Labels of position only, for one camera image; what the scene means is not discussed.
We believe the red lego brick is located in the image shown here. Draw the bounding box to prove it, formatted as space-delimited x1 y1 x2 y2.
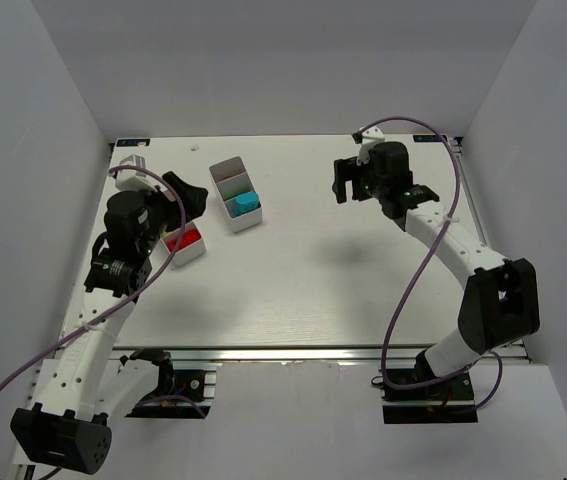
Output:
163 228 202 252

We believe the blue round toy piece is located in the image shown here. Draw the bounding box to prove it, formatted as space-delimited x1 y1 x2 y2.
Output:
234 191 260 216

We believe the dark green lego brick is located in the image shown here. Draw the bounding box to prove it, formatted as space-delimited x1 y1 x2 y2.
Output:
226 189 242 198

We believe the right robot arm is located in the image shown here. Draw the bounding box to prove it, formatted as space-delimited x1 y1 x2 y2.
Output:
332 142 540 389

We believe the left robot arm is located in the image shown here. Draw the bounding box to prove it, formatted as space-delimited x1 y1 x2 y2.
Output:
10 167 208 475

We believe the white right sorting container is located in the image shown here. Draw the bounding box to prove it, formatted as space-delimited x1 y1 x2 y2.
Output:
209 156 263 233

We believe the white sorting container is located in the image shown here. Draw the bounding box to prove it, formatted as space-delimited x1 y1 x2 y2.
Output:
161 222 207 268
209 156 263 233

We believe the white left sorting container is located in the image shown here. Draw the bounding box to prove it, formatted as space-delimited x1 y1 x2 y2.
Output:
161 222 207 268

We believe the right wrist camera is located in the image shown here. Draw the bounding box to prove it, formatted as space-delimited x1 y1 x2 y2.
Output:
352 126 385 166

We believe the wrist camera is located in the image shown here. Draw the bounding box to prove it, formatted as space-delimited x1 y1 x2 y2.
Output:
109 154 154 192
352 126 385 166

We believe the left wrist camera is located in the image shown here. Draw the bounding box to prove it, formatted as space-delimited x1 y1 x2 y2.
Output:
109 154 154 192

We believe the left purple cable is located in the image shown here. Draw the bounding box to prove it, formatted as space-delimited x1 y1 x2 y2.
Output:
0 167 188 480

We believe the purple cable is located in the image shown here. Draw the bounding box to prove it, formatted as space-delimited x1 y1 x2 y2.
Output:
0 167 188 480
357 117 504 412

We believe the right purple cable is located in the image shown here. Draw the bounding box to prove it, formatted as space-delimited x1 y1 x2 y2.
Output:
357 117 504 412

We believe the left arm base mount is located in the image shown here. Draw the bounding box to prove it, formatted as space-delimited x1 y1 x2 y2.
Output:
119 348 210 419

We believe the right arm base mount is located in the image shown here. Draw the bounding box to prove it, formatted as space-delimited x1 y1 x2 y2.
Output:
370 373 478 425

